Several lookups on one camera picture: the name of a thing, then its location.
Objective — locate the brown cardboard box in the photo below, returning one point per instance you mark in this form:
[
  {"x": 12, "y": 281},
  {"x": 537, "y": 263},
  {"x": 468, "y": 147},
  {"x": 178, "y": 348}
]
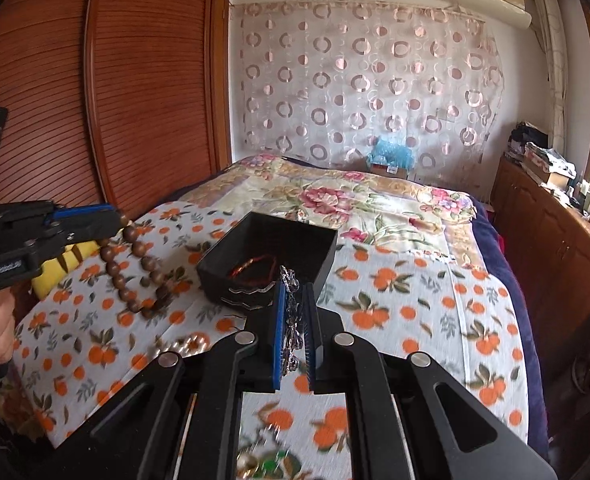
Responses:
[{"x": 387, "y": 169}]

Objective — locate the white checked window curtain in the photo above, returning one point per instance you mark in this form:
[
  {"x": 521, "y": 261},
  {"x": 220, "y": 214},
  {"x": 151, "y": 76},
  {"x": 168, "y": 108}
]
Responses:
[{"x": 552, "y": 60}]

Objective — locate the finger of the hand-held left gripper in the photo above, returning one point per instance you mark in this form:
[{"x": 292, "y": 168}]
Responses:
[
  {"x": 102, "y": 227},
  {"x": 82, "y": 212}
]

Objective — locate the blue plastic bag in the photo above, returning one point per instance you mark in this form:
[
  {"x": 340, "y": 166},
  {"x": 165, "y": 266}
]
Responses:
[{"x": 392, "y": 150}]

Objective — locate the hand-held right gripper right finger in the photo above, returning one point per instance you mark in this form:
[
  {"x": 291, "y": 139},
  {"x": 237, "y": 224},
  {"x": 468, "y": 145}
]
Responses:
[{"x": 318, "y": 340}]

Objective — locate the wooden side cabinet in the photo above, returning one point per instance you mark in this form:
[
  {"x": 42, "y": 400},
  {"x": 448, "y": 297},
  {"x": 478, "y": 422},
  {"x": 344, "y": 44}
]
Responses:
[{"x": 550, "y": 240}]

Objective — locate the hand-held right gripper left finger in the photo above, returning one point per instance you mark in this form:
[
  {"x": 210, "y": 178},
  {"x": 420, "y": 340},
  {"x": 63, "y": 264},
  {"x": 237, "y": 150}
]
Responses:
[{"x": 278, "y": 340}]

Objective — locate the dark blue bed sheet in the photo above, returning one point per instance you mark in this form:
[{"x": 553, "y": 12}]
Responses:
[{"x": 512, "y": 270}]

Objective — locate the sheer circle pattern curtain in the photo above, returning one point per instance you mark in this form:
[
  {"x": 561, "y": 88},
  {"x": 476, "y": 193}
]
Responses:
[{"x": 355, "y": 85}]

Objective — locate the yellow striped cushion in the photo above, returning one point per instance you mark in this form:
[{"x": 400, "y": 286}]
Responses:
[{"x": 50, "y": 275}]

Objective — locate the green and gold jewelry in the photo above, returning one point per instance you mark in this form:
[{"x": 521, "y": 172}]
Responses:
[{"x": 260, "y": 462}]

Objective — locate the orange fruit print cloth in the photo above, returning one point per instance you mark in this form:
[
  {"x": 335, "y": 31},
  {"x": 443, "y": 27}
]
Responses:
[{"x": 405, "y": 310}]

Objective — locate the wooden slatted wardrobe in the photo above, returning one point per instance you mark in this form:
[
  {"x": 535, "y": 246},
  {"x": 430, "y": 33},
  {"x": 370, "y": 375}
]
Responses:
[{"x": 140, "y": 85}]

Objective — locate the floral bed blanket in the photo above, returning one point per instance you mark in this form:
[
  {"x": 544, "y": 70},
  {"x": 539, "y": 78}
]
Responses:
[{"x": 335, "y": 200}]

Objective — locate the black jewelry box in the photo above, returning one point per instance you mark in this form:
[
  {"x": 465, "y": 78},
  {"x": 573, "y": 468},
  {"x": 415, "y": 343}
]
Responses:
[{"x": 225, "y": 272}]

